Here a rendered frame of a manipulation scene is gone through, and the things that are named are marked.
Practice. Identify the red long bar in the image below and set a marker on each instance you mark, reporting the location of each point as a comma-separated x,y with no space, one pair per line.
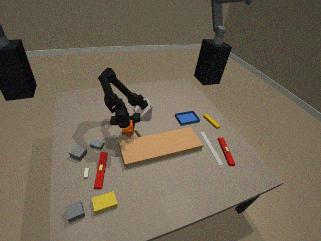
226,152
100,171

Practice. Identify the blue shallow tray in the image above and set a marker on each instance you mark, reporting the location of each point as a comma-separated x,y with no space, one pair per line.
188,117

